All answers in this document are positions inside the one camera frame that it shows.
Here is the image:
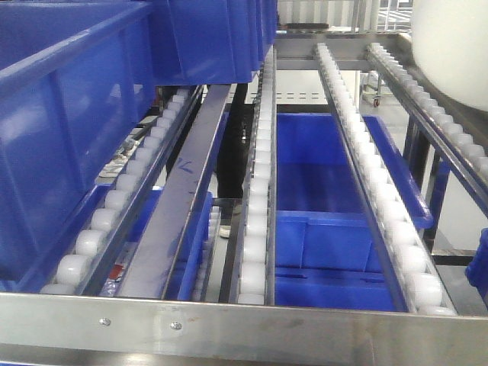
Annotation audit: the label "white plastic bin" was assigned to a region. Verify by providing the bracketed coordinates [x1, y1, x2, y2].
[411, 1, 487, 111]

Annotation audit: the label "blue crate on lower shelf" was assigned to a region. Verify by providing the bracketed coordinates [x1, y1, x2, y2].
[274, 112, 434, 312]

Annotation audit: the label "steel front shelf beam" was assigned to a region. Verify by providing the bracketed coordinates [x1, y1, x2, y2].
[1, 293, 487, 365]

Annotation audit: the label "person legs black trousers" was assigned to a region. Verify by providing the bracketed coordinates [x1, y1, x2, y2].
[215, 82, 249, 239]

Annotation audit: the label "white roller track centre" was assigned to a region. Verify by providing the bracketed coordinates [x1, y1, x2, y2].
[237, 51, 277, 306]

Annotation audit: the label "white roller track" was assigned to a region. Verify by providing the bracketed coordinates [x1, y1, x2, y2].
[40, 87, 201, 296]
[316, 43, 457, 316]
[237, 51, 277, 306]
[367, 43, 487, 211]

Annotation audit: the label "blue crate upper middle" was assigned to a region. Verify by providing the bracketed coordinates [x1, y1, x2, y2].
[149, 0, 278, 85]

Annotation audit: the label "white roller track far left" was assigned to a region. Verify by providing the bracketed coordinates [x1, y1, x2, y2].
[40, 87, 201, 296]

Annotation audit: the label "large blue crate near left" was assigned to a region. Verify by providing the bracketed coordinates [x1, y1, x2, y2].
[1, 1, 154, 291]

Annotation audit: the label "white roller track far right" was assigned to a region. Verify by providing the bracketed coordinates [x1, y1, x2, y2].
[367, 43, 487, 211]

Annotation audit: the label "blue crate edge far right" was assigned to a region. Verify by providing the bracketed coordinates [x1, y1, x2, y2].
[465, 228, 488, 301]

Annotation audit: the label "flat steel divider rail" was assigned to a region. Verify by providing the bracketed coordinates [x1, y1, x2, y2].
[117, 85, 231, 299]

